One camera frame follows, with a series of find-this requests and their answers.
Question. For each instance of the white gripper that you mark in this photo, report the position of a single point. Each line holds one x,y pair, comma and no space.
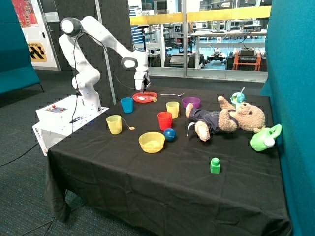
142,81

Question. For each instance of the orange tag tea bag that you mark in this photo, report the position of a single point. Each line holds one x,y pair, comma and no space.
129,127

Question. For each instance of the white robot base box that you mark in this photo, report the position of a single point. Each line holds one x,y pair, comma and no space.
60,119

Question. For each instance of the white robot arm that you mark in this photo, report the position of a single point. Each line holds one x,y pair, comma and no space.
87,76

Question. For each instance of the red plastic plate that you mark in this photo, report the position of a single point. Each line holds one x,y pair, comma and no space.
144,94

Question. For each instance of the blue plastic cup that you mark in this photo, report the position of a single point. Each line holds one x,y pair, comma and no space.
127,105

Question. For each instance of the metal spoon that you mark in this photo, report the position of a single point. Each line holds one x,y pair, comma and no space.
171,94

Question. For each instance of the yellow cup back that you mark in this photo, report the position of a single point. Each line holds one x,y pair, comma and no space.
173,108

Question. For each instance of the yellow cup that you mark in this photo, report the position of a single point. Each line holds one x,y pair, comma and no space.
114,123
173,108

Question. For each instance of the red plastic cup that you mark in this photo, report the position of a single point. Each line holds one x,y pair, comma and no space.
164,120

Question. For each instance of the yellow cup front left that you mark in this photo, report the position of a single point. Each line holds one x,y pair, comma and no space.
114,123

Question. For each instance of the blue ball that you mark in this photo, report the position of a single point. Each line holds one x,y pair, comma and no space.
170,134

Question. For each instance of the yellow plastic bowl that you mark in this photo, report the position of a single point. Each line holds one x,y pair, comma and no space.
152,142

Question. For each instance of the purple plastic bowl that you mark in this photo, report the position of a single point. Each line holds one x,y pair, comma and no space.
193,100

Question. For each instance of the black tablecloth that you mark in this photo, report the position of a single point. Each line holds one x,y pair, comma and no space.
171,192

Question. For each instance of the teal sippy cup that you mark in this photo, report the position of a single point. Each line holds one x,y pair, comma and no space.
238,98

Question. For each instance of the green toy block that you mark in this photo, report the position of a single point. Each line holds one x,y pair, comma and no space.
215,166

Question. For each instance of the brown teddy bear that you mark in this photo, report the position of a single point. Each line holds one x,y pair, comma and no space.
206,123

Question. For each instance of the yellow black sign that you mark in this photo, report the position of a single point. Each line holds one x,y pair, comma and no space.
37,52

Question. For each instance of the teal sofa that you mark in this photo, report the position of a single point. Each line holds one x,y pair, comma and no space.
16,70

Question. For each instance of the green toy watering can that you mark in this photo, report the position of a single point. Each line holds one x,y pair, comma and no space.
265,138

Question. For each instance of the red poster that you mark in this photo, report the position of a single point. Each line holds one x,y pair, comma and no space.
25,13

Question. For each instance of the teal partition panel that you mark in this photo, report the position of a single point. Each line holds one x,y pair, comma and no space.
290,51

